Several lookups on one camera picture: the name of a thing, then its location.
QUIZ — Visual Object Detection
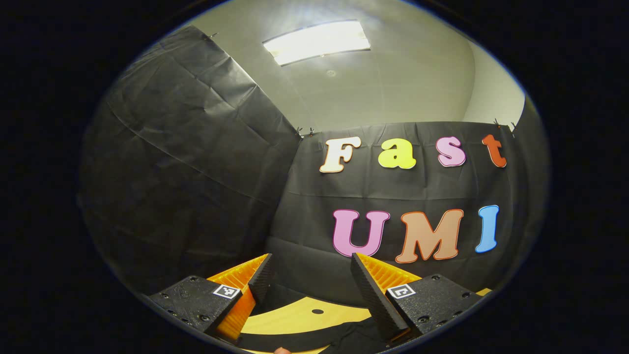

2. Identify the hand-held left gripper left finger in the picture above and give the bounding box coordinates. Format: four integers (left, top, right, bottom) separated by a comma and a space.
147, 253, 276, 342

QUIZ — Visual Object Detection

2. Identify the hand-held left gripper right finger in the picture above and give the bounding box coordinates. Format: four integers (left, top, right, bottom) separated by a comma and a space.
350, 252, 485, 346

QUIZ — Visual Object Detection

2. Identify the black button shirt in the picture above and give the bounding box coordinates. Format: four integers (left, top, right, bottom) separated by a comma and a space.
236, 316, 394, 354

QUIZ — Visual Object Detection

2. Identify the black backdrop cloth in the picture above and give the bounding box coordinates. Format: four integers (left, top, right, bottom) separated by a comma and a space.
78, 25, 550, 340

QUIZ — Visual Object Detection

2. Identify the rectangular ceiling light panel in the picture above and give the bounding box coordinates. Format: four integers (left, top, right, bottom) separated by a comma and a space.
262, 20, 372, 67

